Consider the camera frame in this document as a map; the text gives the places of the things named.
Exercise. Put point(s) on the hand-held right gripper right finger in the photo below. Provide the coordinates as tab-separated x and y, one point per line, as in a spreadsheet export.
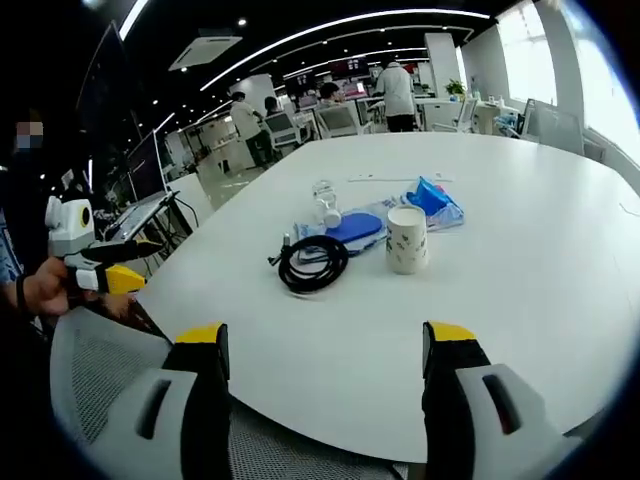
450	400

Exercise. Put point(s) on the white leaf-print paper cup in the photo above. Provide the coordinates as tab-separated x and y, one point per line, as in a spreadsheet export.
406	245

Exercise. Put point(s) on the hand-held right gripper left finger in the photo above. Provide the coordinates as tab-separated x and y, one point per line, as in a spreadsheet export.
205	400

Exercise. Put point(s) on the large dark display screen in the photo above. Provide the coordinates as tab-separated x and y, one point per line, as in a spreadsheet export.
107	90

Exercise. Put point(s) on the silver laptop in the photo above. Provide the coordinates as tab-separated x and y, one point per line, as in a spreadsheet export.
145	167

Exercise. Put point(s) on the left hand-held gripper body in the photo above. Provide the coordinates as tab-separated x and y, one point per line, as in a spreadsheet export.
65	230

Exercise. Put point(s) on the black laptop stand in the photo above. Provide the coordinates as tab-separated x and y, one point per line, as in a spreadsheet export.
172	225

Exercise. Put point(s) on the person's left hand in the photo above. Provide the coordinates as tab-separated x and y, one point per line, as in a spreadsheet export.
47	290

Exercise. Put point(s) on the clear plastic water bottle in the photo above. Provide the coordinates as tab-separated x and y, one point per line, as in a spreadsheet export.
326	200

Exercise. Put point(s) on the white round tabletop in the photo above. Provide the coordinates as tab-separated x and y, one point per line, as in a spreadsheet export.
500	250

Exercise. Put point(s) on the green potted plant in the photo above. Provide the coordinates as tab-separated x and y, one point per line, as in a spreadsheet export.
456	88

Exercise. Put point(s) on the grey mesh office chair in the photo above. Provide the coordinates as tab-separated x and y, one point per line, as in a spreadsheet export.
100	360

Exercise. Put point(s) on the blue tissue pack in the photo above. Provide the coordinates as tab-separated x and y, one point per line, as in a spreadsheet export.
432	200

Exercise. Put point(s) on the ceiling air conditioner vent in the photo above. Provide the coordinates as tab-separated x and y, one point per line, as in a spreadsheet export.
205	52

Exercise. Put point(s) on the black wristband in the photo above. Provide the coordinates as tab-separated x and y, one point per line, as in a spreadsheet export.
20	295

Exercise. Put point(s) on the white office chair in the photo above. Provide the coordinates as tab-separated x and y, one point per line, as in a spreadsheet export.
465	112
282	127
340	121

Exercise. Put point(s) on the blue oval pad package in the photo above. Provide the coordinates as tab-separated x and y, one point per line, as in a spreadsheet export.
357	225

